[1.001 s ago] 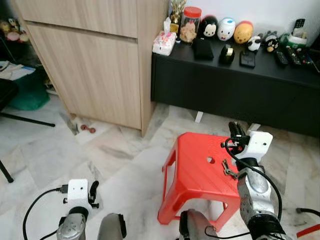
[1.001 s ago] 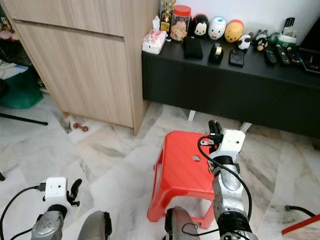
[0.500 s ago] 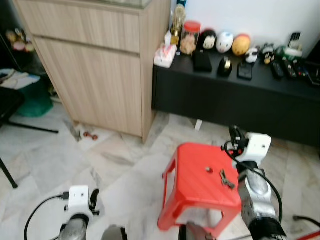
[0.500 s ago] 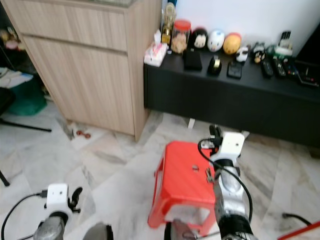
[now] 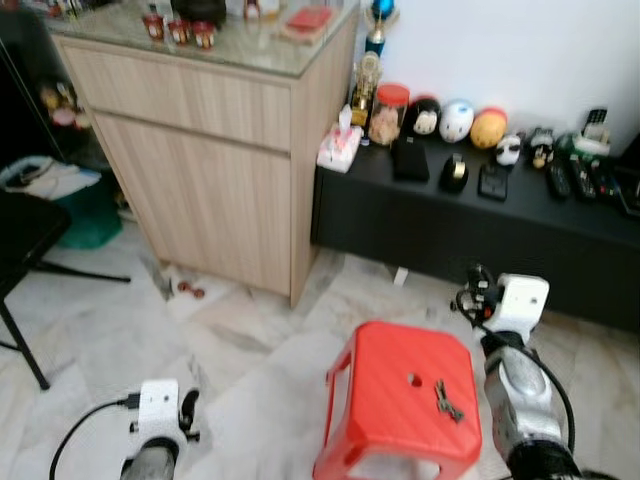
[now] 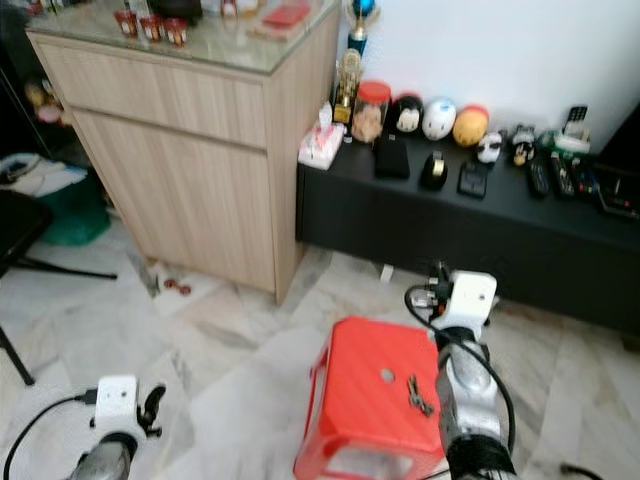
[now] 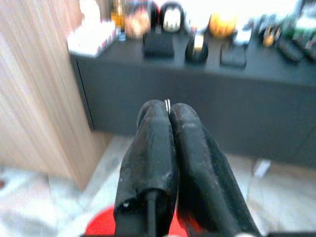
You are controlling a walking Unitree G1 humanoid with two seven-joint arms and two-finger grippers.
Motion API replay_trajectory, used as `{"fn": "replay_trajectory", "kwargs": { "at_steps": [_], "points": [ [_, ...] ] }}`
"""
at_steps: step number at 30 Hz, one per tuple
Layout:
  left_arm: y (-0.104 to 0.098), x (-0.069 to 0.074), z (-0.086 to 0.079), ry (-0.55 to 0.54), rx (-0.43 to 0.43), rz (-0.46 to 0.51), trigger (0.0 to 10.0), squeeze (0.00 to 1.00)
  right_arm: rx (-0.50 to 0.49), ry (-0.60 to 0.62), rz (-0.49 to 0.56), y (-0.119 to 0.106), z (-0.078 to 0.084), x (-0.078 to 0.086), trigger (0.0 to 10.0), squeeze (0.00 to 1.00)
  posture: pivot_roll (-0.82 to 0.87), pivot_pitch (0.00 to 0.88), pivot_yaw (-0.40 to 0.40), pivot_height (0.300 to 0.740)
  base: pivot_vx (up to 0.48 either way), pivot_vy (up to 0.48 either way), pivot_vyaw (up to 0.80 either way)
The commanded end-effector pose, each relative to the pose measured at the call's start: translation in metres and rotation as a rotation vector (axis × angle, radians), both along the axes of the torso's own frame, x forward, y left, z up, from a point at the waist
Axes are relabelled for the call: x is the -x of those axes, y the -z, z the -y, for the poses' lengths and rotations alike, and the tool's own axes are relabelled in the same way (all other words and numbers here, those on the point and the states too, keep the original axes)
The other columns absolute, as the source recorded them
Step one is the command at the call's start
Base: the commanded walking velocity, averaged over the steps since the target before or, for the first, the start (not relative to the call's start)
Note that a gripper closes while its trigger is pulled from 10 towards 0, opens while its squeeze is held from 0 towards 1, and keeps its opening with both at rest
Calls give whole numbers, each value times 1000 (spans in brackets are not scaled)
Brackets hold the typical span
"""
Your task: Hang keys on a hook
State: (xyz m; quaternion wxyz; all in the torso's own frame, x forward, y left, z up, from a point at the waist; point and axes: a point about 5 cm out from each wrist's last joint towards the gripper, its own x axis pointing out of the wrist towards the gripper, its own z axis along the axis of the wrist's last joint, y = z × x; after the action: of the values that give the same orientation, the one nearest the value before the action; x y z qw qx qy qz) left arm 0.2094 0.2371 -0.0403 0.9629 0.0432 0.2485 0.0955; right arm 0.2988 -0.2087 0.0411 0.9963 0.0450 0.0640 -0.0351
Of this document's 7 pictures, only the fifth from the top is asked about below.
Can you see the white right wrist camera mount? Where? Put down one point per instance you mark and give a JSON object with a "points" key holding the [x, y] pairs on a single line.
{"points": [[522, 300]]}

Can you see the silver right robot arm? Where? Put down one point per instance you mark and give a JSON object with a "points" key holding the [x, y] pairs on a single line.
{"points": [[520, 400]]}

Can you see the red flat box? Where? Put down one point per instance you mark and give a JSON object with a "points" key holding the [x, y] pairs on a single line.
{"points": [[308, 20]]}

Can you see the green bin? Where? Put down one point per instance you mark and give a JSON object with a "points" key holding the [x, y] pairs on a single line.
{"points": [[90, 220]]}

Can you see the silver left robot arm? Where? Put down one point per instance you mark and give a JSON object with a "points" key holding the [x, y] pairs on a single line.
{"points": [[150, 462]]}

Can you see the black round figurine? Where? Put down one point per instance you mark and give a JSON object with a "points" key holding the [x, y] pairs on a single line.
{"points": [[423, 118]]}

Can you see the small black flat device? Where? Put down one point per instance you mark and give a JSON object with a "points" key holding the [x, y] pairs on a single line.
{"points": [[493, 182]]}

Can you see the gold trophy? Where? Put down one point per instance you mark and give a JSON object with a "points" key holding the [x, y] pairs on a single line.
{"points": [[365, 90]]}

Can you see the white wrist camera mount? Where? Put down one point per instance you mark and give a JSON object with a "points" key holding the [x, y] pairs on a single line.
{"points": [[522, 300], [158, 405]]}

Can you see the silver key bunch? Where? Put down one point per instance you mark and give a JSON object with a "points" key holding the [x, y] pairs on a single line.
{"points": [[446, 400]]}

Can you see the light wooden cabinet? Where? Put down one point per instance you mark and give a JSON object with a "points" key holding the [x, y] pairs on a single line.
{"points": [[210, 160]]}

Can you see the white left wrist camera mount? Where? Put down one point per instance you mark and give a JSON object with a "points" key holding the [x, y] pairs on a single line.
{"points": [[158, 405]]}

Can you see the orange round figurine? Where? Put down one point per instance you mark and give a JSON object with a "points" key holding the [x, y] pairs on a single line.
{"points": [[488, 128]]}

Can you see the small white figurine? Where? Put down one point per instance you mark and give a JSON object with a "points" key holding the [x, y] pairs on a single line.
{"points": [[509, 150]]}

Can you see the red-lidded snack jar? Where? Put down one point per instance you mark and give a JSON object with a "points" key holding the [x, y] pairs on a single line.
{"points": [[387, 118]]}

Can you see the blue globe trophy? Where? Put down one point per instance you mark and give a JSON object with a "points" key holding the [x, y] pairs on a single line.
{"points": [[381, 15]]}

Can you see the white round figurine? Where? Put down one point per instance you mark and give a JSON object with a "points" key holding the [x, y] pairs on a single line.
{"points": [[457, 120]]}

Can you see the pink tissue box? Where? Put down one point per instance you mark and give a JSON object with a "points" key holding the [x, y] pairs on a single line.
{"points": [[340, 148]]}

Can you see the small dark figurine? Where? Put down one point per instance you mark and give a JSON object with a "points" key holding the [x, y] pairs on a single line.
{"points": [[541, 148]]}

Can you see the black low bench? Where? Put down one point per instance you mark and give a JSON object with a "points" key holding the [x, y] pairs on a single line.
{"points": [[450, 235]]}

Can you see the red plastic stool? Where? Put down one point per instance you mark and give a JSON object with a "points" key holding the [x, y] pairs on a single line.
{"points": [[390, 400]]}

